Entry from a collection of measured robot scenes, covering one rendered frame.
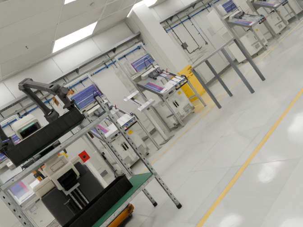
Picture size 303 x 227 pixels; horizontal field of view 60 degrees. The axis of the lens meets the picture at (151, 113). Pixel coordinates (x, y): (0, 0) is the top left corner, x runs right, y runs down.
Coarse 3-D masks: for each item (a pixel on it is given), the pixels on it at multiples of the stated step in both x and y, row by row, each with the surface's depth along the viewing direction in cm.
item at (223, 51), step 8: (232, 40) 383; (240, 48) 391; (208, 56) 385; (248, 56) 391; (208, 64) 443; (232, 64) 367; (192, 72) 420; (240, 72) 368; (256, 72) 394; (200, 80) 419; (224, 88) 448; (248, 88) 370; (216, 104) 423
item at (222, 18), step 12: (228, 0) 750; (216, 12) 725; (228, 12) 717; (240, 12) 724; (216, 24) 739; (228, 24) 713; (240, 24) 690; (252, 24) 675; (252, 36) 713; (276, 36) 713; (252, 48) 704; (264, 48) 677; (240, 60) 751
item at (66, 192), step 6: (78, 162) 260; (78, 168) 258; (84, 168) 261; (66, 174) 239; (72, 174) 241; (84, 174) 259; (60, 180) 236; (66, 180) 238; (72, 180) 243; (66, 186) 242; (72, 186) 245; (66, 192) 253
